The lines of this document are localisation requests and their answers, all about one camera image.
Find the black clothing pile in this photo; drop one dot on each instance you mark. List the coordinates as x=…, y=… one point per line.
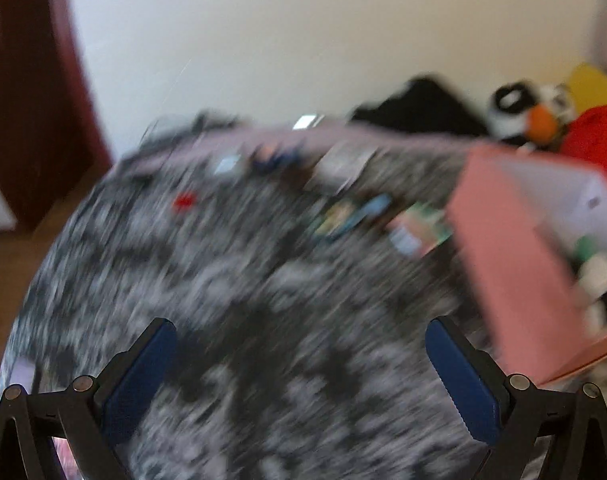
x=425, y=105

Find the yellow pillow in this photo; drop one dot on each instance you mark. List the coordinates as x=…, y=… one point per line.
x=587, y=85

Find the blue cartoon snack packet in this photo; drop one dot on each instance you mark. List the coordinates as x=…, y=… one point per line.
x=345, y=215

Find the dark red door frame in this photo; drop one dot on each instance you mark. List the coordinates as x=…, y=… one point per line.
x=49, y=135

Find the small red object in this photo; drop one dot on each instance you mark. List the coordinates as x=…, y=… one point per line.
x=185, y=201

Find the pink green card packet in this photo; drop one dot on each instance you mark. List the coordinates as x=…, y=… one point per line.
x=419, y=229

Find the small blue toy figure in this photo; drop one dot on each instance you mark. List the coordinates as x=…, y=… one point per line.
x=269, y=158

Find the pink storage box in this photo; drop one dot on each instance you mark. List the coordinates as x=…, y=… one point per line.
x=516, y=219

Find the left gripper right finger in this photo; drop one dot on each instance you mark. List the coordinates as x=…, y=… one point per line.
x=510, y=413

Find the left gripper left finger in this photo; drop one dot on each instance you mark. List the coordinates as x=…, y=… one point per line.
x=93, y=414

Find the red backpack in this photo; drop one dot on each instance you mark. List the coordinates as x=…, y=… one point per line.
x=586, y=138

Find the white printed card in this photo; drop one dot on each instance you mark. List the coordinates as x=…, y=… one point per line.
x=341, y=166

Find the panda plush toy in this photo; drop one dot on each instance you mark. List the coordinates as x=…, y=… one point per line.
x=530, y=116

